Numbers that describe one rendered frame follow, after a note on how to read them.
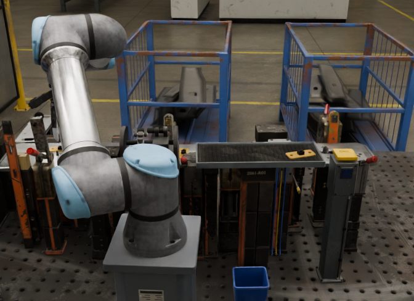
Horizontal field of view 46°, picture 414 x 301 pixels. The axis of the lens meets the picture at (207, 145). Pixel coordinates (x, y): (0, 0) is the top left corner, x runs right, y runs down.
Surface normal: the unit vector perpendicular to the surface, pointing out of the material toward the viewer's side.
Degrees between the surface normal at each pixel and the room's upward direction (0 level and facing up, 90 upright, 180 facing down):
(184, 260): 0
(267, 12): 90
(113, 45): 106
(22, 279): 0
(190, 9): 90
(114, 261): 0
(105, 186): 61
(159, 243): 73
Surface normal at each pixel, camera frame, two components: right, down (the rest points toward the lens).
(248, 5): -0.04, 0.42
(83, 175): 0.16, -0.54
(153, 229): 0.11, 0.13
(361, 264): 0.00, -0.91
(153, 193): 0.32, 0.44
